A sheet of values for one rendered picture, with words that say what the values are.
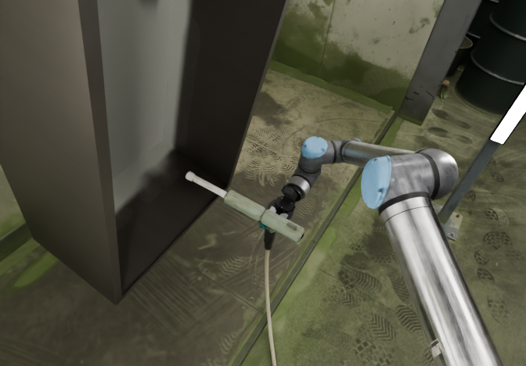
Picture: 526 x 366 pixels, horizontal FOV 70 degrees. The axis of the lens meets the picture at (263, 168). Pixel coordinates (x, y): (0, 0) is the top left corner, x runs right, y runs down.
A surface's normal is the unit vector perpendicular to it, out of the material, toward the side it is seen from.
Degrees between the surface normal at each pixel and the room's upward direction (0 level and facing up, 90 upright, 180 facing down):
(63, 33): 90
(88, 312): 0
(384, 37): 90
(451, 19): 90
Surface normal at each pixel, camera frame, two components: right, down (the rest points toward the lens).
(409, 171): 0.18, -0.48
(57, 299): 0.07, -0.70
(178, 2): -0.51, 0.58
